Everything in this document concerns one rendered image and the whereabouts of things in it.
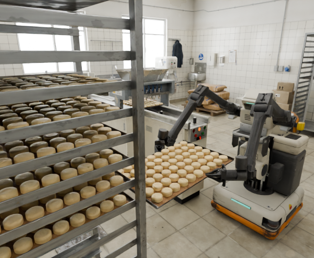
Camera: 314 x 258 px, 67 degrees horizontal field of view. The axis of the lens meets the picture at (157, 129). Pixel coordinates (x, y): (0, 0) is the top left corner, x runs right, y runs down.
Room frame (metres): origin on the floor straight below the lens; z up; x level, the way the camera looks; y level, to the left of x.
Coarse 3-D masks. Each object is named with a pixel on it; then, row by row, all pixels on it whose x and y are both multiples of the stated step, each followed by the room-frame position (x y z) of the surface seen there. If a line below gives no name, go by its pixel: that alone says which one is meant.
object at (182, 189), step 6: (204, 156) 1.31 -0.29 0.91; (192, 162) 1.24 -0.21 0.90; (222, 162) 1.22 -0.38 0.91; (228, 162) 1.22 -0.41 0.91; (132, 168) 1.20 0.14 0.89; (168, 168) 1.18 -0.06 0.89; (204, 174) 1.11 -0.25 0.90; (198, 180) 1.05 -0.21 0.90; (150, 186) 1.02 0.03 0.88; (168, 186) 1.01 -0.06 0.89; (180, 186) 1.01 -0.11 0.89; (186, 186) 1.00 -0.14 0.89; (156, 192) 0.97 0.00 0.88; (174, 192) 0.96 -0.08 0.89; (180, 192) 0.96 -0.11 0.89; (150, 198) 0.92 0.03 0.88; (168, 198) 0.92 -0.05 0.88; (156, 204) 0.88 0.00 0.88; (162, 204) 0.88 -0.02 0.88
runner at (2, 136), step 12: (60, 120) 0.62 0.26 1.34; (72, 120) 0.64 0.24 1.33; (84, 120) 0.66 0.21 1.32; (96, 120) 0.68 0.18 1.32; (108, 120) 0.71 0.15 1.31; (0, 132) 0.52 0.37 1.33; (12, 132) 0.54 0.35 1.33; (24, 132) 0.56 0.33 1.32; (36, 132) 0.57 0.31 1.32; (48, 132) 0.59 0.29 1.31
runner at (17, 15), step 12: (0, 12) 0.55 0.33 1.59; (12, 12) 0.57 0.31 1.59; (24, 12) 0.58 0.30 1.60; (36, 12) 0.60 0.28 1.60; (48, 12) 0.62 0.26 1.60; (60, 12) 0.64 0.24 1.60; (48, 24) 0.63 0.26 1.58; (60, 24) 0.64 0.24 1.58; (72, 24) 0.66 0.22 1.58; (84, 24) 0.68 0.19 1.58; (96, 24) 0.70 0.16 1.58; (108, 24) 0.73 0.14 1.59; (120, 24) 0.75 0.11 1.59
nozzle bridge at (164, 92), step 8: (168, 80) 2.89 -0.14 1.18; (152, 88) 2.81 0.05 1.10; (160, 88) 2.88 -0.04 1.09; (168, 88) 2.93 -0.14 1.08; (112, 96) 2.67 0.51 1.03; (120, 96) 2.53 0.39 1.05; (128, 96) 2.49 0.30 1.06; (144, 96) 2.67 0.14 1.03; (168, 96) 3.00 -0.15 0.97; (120, 104) 2.54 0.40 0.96; (168, 104) 3.00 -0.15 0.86
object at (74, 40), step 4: (72, 28) 1.09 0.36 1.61; (76, 28) 1.10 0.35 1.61; (72, 36) 1.09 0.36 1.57; (76, 36) 1.10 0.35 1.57; (72, 40) 1.09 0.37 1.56; (76, 40) 1.10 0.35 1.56; (72, 44) 1.10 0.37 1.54; (76, 44) 1.10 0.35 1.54; (72, 48) 1.10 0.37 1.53; (76, 48) 1.10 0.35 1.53; (76, 64) 1.09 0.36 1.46; (80, 64) 1.10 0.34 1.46; (76, 68) 1.09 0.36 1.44; (80, 68) 1.10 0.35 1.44; (96, 228) 1.10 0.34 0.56; (92, 232) 1.10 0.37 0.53; (96, 232) 1.10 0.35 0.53; (96, 256) 1.09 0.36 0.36
